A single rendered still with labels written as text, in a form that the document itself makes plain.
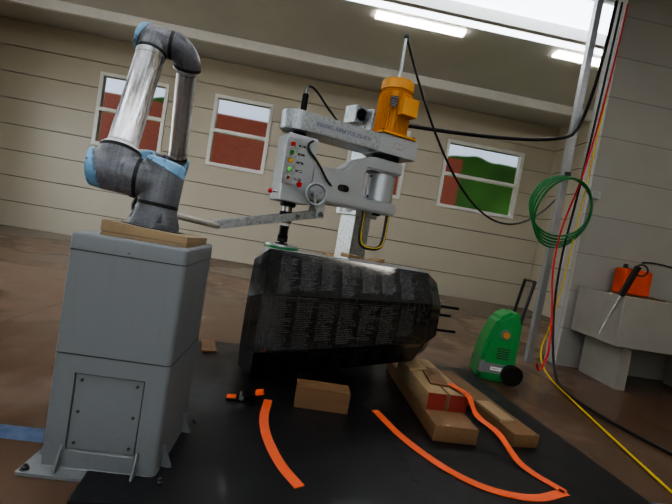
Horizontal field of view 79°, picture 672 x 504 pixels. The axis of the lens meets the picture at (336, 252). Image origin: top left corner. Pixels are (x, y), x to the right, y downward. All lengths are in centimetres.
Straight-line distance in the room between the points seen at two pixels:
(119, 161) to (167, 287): 51
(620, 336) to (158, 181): 395
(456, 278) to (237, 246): 475
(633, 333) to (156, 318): 398
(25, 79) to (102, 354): 922
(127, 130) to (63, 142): 823
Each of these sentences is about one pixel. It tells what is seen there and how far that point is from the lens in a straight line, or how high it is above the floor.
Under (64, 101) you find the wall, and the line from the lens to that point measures 1017.
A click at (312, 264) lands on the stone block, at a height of 77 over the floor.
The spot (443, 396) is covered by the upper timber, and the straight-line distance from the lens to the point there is 251.
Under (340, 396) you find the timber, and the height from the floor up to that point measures 11.
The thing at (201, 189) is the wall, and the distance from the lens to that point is 895.
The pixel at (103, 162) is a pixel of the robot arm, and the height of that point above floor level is 110.
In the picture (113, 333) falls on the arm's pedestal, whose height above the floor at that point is 52.
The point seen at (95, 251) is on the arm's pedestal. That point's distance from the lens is 164.
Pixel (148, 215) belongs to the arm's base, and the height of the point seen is 94.
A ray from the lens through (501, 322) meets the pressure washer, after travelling 363.
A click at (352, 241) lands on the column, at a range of 347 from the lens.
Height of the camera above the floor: 100
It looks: 3 degrees down
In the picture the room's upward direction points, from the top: 10 degrees clockwise
